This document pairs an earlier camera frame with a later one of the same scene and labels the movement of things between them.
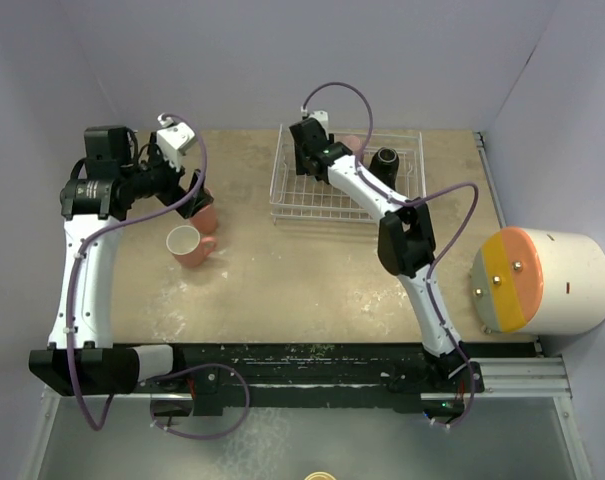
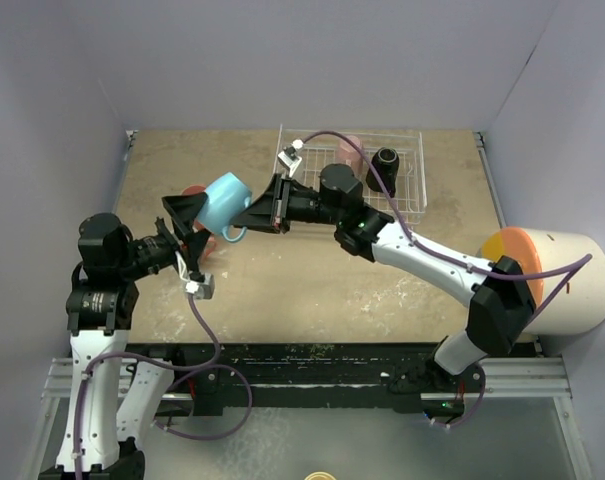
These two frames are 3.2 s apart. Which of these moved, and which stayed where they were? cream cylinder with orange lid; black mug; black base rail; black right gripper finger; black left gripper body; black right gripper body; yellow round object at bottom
Moved: black right gripper body; black left gripper body; black right gripper finger
Stayed: cream cylinder with orange lid; black base rail; yellow round object at bottom; black mug
